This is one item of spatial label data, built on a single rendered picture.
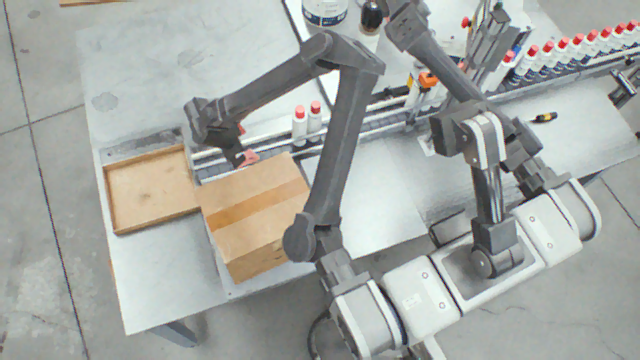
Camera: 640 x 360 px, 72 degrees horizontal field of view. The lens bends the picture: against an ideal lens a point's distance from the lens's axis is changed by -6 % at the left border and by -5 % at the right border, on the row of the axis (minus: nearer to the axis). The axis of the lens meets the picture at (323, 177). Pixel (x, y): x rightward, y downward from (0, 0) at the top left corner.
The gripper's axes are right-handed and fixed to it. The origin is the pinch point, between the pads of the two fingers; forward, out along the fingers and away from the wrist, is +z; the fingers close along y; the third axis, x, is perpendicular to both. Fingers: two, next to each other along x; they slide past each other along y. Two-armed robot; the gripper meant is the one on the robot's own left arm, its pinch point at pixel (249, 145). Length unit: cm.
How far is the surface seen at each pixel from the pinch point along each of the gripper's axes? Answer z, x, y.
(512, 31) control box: 24, -74, -13
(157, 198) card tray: 5.8, 46.2, 13.8
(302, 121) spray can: 23.5, -8.3, 8.5
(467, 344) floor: 137, 20, -82
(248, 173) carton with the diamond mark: 2.3, 5.9, -5.4
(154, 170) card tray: 7, 44, 25
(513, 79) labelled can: 91, -70, -1
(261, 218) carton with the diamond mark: 1.1, 7.7, -19.7
